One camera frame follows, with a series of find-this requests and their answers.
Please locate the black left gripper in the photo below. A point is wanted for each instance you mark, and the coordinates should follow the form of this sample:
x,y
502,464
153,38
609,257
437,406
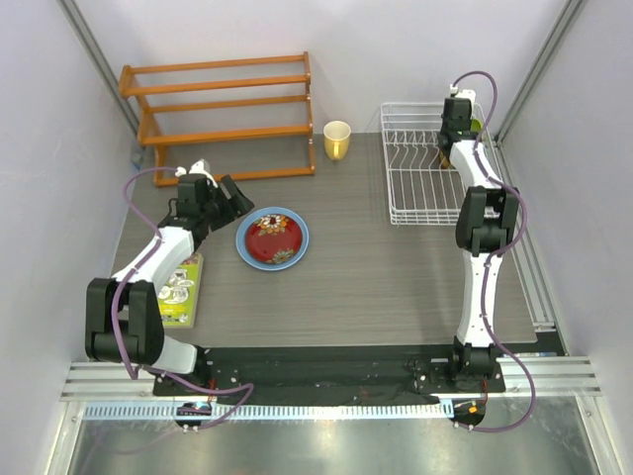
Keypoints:
x,y
234,207

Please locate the red floral plate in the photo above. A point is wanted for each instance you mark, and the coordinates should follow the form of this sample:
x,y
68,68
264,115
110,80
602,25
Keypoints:
x,y
273,239

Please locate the white wire dish rack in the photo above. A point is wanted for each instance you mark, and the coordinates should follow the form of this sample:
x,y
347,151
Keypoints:
x,y
420,192

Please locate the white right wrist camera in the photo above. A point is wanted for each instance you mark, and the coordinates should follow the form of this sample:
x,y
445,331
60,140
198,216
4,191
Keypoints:
x,y
456,92

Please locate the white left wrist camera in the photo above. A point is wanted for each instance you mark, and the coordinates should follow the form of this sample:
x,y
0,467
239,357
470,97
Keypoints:
x,y
200,167

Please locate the orange wooden shelf rack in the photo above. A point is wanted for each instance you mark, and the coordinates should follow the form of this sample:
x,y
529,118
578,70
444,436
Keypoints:
x,y
150,134

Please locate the dark yellow patterned plate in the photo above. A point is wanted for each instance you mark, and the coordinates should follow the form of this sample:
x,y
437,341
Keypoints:
x,y
444,160

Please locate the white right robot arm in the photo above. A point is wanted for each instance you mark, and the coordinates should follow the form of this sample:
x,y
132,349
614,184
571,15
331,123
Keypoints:
x,y
485,226

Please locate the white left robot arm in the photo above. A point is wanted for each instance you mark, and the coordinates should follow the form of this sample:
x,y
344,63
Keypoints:
x,y
123,323

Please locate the green illustrated booklet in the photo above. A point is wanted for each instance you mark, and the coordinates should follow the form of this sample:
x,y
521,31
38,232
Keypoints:
x,y
178,297

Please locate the lime green plate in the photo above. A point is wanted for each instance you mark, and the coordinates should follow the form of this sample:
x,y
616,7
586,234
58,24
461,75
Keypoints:
x,y
476,125

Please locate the light blue plate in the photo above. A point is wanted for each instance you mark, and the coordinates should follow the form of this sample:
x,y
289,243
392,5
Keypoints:
x,y
241,232

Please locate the aluminium frame rail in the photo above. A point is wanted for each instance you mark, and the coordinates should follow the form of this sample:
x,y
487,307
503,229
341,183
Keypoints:
x,y
105,392

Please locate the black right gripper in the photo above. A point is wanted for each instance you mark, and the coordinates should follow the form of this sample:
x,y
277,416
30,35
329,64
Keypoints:
x,y
469,116

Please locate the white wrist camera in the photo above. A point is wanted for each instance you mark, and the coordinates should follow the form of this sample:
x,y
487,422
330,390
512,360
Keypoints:
x,y
200,167
456,92

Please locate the yellow mug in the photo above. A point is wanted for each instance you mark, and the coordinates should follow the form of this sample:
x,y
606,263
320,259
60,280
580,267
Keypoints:
x,y
337,135

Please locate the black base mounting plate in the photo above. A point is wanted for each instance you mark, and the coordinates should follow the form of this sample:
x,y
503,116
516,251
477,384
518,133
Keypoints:
x,y
333,376

